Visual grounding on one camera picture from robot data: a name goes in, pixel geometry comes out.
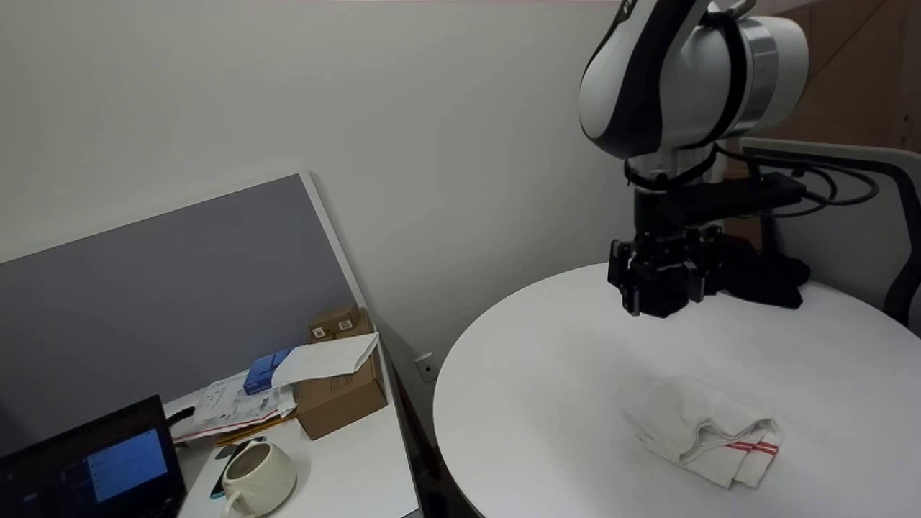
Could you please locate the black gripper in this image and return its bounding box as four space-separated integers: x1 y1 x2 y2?
607 227 726 320

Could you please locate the white towel with red stripes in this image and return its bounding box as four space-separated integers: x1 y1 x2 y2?
621 375 782 493

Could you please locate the brown wooden panel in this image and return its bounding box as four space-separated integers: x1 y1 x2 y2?
767 0 921 156

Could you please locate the white paper sheet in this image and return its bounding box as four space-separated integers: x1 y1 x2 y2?
272 331 384 390

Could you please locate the brown cardboard box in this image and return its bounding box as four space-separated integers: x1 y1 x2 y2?
292 306 390 444

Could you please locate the white desk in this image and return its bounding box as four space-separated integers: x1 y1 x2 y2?
161 329 427 518

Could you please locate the blue object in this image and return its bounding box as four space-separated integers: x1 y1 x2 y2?
241 346 297 397

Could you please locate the white mug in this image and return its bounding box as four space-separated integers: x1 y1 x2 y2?
215 434 300 518

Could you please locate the pile of printed papers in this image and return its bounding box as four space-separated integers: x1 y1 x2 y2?
161 369 300 447

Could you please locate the grey desk partition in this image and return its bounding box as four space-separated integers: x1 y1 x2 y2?
0 171 384 459

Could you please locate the black laptop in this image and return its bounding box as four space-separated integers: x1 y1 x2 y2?
0 395 190 518

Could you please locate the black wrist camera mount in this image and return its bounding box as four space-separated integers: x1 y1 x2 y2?
631 171 808 227

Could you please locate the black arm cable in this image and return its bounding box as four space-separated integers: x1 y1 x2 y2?
718 141 880 218

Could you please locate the white wall socket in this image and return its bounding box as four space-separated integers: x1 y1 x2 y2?
411 348 440 384

